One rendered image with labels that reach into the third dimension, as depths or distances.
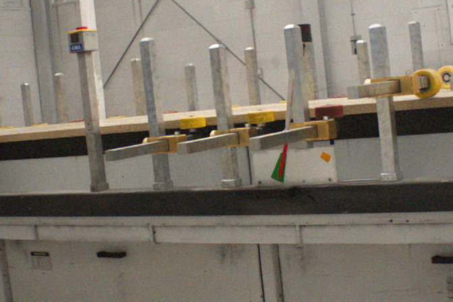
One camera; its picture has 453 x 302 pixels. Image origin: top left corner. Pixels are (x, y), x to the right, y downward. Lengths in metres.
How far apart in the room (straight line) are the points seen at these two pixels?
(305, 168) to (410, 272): 0.47
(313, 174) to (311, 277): 0.47
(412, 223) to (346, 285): 0.46
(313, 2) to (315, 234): 7.84
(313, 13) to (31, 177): 7.14
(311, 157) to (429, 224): 0.37
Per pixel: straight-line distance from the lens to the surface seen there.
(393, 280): 2.64
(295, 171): 2.41
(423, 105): 2.45
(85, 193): 2.86
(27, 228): 3.14
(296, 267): 2.77
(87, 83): 2.82
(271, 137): 2.15
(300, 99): 2.39
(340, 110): 2.45
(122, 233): 2.84
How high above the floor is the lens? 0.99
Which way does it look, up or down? 3 degrees down
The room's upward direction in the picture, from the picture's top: 6 degrees counter-clockwise
